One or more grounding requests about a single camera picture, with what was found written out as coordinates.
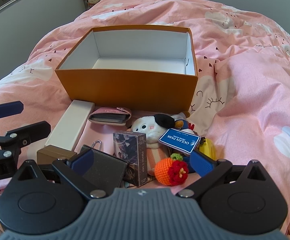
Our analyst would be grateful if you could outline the pink printed blanket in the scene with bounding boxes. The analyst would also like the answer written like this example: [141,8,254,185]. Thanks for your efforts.
[0,0,290,240]

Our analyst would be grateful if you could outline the duck plush toy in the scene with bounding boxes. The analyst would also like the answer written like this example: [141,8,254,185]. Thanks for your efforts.
[171,112,195,137]

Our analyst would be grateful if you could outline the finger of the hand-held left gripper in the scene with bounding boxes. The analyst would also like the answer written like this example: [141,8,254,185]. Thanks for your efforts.
[0,121,51,164]
[0,101,24,123]

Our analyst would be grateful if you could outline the long white box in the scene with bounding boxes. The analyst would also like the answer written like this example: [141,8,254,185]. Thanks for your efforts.
[44,99,95,152]

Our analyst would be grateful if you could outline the dark printed card box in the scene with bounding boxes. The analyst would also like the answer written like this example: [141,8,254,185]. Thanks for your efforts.
[113,132,147,187]

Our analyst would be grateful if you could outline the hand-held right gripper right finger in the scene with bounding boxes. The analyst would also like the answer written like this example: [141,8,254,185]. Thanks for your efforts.
[177,150,271,198]

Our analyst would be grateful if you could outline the yellow soft toy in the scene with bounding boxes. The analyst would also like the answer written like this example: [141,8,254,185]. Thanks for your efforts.
[200,137,217,160]

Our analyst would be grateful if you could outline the blue hang tag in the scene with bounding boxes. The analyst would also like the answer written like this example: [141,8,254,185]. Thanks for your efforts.
[158,128,201,154]

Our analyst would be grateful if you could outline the crochet orange with red flower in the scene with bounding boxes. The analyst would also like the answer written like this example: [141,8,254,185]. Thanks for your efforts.
[154,153,190,186]

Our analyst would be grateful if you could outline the pink card wallet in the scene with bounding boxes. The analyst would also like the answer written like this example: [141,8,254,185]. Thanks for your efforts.
[88,106,133,126]

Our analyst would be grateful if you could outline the orange cardboard box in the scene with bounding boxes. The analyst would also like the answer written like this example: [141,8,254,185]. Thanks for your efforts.
[54,24,199,113]

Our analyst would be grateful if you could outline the white plush dog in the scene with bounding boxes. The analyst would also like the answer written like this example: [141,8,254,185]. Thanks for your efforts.
[131,114,177,178]

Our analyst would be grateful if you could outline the small brown box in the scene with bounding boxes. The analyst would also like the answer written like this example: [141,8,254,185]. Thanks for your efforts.
[36,144,77,165]

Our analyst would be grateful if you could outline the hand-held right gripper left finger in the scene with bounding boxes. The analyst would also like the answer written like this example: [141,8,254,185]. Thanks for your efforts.
[12,151,105,199]

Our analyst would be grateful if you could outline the black wallet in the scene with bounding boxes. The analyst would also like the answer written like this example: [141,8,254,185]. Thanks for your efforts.
[77,144,128,188]

